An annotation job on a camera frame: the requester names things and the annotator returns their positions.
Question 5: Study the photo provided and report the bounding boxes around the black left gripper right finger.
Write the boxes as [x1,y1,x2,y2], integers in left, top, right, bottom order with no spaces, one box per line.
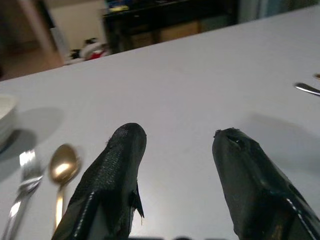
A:
[211,127,320,240]

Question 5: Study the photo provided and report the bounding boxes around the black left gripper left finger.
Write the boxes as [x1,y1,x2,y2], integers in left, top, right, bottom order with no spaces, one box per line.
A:
[51,122,148,240]

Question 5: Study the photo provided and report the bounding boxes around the gold metal spoon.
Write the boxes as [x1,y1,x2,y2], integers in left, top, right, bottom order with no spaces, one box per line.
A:
[47,143,82,231]

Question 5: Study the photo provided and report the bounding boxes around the silver metal fork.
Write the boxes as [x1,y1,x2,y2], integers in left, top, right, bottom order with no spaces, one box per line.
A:
[0,149,44,240]
[294,82,320,97]

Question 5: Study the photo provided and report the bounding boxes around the red cloth item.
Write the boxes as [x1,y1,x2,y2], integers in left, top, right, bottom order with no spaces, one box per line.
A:
[89,50,109,61]

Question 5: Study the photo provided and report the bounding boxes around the white ceramic bowl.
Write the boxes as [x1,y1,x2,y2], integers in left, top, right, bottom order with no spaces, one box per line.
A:
[0,93,19,151]

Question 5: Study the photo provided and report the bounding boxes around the large cardboard box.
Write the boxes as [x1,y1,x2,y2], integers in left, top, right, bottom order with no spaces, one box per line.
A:
[158,21,201,43]

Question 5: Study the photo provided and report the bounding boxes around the black shelf unit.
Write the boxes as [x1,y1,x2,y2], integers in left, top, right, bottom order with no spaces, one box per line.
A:
[102,0,238,55]

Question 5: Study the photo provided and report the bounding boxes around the blue and yellow item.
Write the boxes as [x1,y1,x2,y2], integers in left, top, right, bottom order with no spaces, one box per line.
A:
[106,0,130,11]

